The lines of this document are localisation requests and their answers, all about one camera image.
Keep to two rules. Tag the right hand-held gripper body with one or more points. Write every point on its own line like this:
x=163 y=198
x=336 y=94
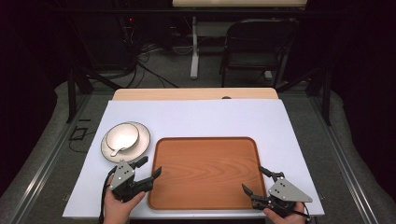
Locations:
x=281 y=196

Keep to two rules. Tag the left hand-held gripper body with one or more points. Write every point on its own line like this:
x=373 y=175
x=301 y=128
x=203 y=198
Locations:
x=123 y=180

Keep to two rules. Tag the white spoon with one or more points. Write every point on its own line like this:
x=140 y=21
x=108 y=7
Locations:
x=120 y=150

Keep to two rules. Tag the white cup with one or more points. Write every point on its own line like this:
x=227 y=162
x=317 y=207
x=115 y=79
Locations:
x=125 y=142

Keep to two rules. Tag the white bowl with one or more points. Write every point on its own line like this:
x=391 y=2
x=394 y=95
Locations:
x=122 y=136

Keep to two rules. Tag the wooden tray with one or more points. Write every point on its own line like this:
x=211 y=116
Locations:
x=207 y=172

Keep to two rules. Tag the person's right hand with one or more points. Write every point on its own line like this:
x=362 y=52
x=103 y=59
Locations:
x=286 y=216

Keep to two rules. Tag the person's left hand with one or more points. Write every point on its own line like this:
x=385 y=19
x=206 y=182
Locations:
x=120 y=207

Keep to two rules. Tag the white table mat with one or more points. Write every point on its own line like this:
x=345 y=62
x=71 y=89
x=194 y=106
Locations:
x=193 y=118

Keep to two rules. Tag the black metal stand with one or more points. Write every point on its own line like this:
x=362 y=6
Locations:
x=77 y=90
x=317 y=87

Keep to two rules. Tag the white table leg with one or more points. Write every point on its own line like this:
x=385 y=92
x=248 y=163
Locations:
x=194 y=49

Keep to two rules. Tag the black folding chair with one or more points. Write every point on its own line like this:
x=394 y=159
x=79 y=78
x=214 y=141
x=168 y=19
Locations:
x=257 y=46

